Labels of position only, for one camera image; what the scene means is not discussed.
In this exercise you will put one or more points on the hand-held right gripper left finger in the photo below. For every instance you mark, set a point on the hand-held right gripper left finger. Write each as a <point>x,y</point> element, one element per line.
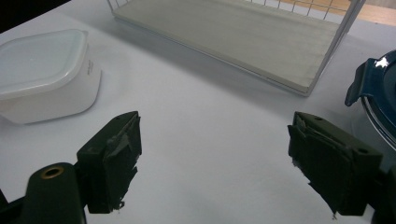
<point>106,161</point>

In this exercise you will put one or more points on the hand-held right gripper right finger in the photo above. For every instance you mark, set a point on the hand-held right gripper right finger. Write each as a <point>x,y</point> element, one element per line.
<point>333,161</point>

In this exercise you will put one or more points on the white plastic container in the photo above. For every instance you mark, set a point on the white plastic container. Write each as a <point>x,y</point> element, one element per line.
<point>62,99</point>

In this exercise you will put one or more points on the clear plastic bag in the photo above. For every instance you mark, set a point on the clear plastic bag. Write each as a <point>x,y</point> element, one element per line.
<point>37,62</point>

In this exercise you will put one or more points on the glass container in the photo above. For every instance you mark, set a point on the glass container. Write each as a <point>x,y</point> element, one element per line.
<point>378,123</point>

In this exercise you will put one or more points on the blue clip-on container lid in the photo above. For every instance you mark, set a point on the blue clip-on container lid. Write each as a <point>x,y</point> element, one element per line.
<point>378,84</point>

